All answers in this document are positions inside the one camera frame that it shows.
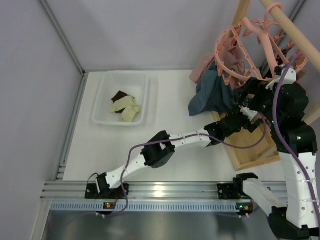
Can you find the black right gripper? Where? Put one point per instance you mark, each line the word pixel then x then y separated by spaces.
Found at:
pixel 253 83

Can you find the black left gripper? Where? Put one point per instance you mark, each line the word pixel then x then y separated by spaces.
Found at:
pixel 252 127

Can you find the pale yellow sock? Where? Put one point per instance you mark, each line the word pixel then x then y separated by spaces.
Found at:
pixel 122 104
pixel 130 112

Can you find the dark brown sock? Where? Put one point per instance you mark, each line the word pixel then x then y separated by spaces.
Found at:
pixel 119 95

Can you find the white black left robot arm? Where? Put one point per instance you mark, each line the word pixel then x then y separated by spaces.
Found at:
pixel 158 151

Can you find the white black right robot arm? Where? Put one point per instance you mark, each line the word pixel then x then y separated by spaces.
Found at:
pixel 296 143

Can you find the pink round clip hanger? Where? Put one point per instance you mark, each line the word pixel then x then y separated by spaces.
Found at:
pixel 265 47

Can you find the teal blue cloth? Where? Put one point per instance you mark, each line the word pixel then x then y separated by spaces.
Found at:
pixel 211 94

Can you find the pink ruffled cloth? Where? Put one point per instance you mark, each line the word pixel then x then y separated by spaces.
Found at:
pixel 233 59

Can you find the white perforated plastic basket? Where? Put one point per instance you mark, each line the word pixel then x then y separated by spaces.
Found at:
pixel 143 87

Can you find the wooden drying rack frame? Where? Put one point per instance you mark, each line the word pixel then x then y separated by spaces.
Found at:
pixel 265 151

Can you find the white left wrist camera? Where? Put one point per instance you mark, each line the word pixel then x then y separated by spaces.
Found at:
pixel 250 114

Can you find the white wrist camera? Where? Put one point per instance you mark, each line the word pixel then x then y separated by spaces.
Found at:
pixel 250 114
pixel 288 74

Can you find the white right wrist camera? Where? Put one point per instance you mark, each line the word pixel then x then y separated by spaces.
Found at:
pixel 288 74

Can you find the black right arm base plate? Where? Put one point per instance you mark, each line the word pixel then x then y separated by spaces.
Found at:
pixel 227 191

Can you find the aluminium mounting rail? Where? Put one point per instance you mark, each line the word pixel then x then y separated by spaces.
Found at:
pixel 75 190

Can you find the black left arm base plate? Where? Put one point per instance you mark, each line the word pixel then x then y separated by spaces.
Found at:
pixel 91 193

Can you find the grey slotted cable duct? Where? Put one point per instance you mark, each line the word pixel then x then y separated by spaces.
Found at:
pixel 153 206

